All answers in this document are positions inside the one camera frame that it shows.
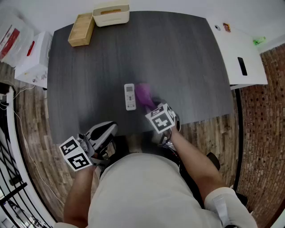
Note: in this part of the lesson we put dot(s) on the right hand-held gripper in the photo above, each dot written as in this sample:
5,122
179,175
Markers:
161,121

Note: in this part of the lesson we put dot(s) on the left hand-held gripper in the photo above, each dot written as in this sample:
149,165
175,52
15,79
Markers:
75,155

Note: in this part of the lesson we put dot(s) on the purple cloth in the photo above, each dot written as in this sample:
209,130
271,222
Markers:
143,93

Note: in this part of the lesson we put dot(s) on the white remote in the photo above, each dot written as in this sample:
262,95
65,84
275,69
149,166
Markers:
130,98

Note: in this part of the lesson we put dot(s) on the person's right forearm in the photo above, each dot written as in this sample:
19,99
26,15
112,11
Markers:
196,169

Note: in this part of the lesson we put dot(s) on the person's left forearm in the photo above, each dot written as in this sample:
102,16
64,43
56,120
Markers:
76,196

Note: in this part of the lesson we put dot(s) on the person's white shirt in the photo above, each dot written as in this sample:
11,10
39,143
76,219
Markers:
142,196

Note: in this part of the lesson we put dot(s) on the black phone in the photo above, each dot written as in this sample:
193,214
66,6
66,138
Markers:
242,66

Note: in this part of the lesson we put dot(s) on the wooden box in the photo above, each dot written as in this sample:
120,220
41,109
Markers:
81,30

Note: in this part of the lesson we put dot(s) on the white side table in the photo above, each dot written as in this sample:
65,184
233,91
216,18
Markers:
236,44

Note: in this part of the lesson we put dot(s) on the black metal railing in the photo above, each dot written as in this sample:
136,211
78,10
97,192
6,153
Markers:
13,191

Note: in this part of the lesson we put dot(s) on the cream storage box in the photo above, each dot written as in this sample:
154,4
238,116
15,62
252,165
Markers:
111,16

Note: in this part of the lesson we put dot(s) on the small green object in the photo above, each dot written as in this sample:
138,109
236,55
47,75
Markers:
259,41

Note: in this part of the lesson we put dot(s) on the clear plastic bag red label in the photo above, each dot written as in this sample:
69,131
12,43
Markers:
13,40

